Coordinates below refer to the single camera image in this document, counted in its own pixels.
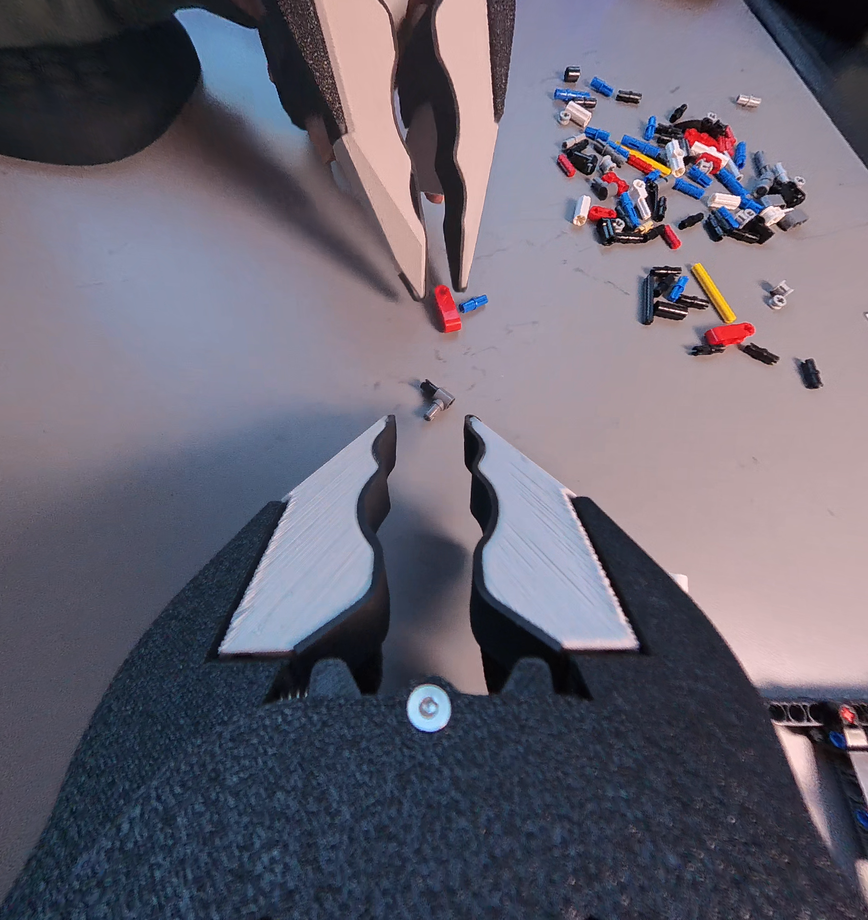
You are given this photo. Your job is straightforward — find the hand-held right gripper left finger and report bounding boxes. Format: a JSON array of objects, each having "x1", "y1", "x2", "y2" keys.
[{"x1": 218, "y1": 414, "x2": 397, "y2": 658}]

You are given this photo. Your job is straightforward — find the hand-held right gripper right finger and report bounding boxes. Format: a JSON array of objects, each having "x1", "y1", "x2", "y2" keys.
[{"x1": 464, "y1": 414, "x2": 641, "y2": 655}]

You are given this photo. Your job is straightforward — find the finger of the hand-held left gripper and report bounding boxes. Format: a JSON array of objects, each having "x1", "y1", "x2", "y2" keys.
[
  {"x1": 315, "y1": 0, "x2": 429, "y2": 301},
  {"x1": 434, "y1": 0, "x2": 498, "y2": 292}
]

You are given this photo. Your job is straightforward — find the pile of small brick pieces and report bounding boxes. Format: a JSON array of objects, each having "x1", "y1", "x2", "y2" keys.
[{"x1": 552, "y1": 65, "x2": 824, "y2": 391}]

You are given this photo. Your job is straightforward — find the white toy brick truck model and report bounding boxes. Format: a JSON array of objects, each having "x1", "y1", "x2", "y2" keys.
[{"x1": 764, "y1": 699, "x2": 868, "y2": 914}]

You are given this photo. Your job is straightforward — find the person's left forearm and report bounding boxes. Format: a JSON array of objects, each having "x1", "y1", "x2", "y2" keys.
[{"x1": 0, "y1": 0, "x2": 190, "y2": 33}]

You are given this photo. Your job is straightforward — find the grey desk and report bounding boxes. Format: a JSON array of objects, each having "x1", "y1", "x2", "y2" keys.
[{"x1": 0, "y1": 0, "x2": 868, "y2": 914}]

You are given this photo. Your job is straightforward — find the person's left hand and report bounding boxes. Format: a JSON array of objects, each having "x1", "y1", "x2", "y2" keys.
[{"x1": 404, "y1": 99, "x2": 447, "y2": 206}]

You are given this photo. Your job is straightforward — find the black ribbed cloth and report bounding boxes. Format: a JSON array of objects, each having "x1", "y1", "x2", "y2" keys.
[{"x1": 0, "y1": 14, "x2": 203, "y2": 168}]

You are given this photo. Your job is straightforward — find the black cable tray cover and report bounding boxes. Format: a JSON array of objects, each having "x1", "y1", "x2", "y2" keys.
[{"x1": 746, "y1": 0, "x2": 868, "y2": 238}]

